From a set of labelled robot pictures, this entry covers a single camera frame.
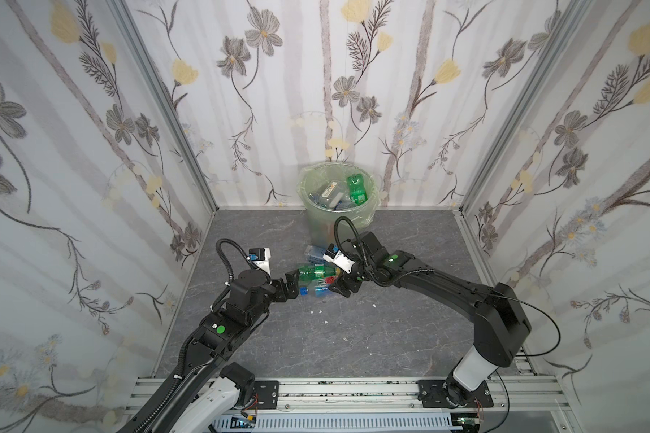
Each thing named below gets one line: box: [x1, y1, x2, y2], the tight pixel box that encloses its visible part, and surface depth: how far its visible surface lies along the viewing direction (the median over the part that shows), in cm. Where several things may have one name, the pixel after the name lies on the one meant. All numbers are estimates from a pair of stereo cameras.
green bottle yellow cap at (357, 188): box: [346, 173, 368, 206], surface depth 97 cm
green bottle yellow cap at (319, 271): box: [297, 263, 343, 281], surface depth 96 cm
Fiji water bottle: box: [299, 285, 331, 298], surface depth 94 cm
